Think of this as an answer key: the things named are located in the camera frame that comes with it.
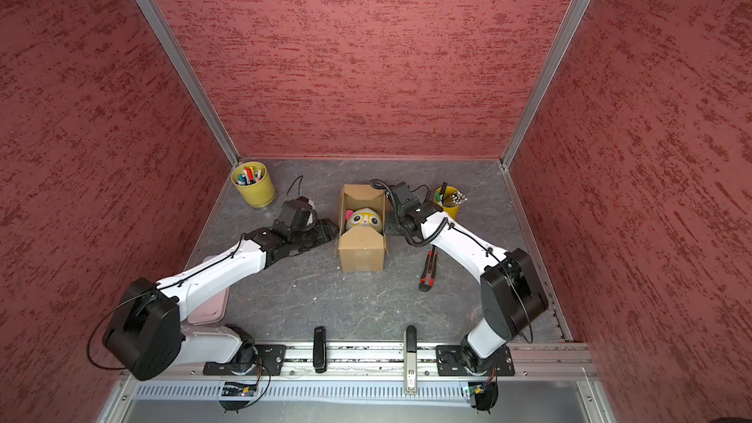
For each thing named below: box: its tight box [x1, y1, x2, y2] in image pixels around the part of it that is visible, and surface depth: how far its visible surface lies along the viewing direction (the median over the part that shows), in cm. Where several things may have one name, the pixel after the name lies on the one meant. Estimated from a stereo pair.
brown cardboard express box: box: [337, 184, 390, 273], surface depth 82 cm
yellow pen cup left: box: [231, 160, 277, 208], surface depth 100 cm
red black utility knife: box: [418, 244, 439, 292], surface depth 91 cm
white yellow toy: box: [345, 206, 383, 235], surface depth 94 cm
